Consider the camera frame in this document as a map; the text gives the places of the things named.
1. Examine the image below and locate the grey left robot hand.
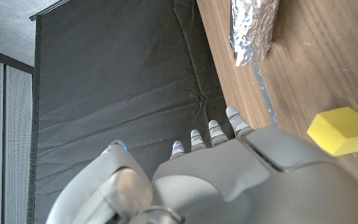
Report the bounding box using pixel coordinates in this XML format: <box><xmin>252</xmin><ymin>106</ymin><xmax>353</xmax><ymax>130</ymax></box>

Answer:
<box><xmin>45</xmin><ymin>105</ymin><xmax>358</xmax><ymax>224</ymax></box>

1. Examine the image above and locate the aluminum foil wrap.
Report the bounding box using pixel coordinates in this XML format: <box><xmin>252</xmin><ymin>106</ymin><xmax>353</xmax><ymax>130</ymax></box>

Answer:
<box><xmin>228</xmin><ymin>0</ymin><xmax>281</xmax><ymax>68</ymax></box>

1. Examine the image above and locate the grey tape strip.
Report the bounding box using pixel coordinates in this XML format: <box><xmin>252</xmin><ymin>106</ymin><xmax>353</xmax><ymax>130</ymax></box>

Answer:
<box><xmin>252</xmin><ymin>62</ymin><xmax>281</xmax><ymax>128</ymax></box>

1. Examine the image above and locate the yellow foam cube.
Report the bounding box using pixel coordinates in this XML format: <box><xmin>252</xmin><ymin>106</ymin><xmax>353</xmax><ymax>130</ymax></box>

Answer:
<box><xmin>306</xmin><ymin>106</ymin><xmax>358</xmax><ymax>157</ymax></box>

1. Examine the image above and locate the black fabric backdrop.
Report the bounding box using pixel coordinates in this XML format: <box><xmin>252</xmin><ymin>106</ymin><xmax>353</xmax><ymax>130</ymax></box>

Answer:
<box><xmin>26</xmin><ymin>0</ymin><xmax>236</xmax><ymax>224</ymax></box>

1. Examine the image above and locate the backdrop stand pole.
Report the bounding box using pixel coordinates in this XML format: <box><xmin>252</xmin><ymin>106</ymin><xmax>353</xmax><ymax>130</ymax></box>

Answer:
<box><xmin>29</xmin><ymin>0</ymin><xmax>71</xmax><ymax>22</ymax></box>

